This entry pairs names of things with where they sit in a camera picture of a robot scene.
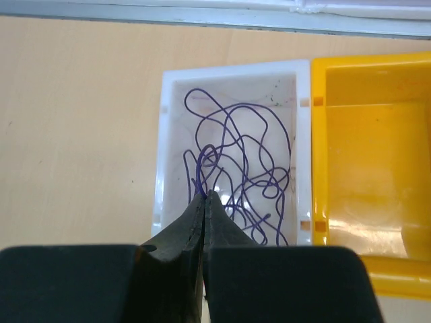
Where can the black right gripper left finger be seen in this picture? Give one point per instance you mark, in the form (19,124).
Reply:
(158,281)

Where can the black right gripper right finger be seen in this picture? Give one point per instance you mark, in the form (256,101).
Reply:
(246,282)

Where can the white plastic bin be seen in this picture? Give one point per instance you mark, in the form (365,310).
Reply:
(242,131)

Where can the yellow plastic bin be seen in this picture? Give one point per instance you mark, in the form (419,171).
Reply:
(370,128)

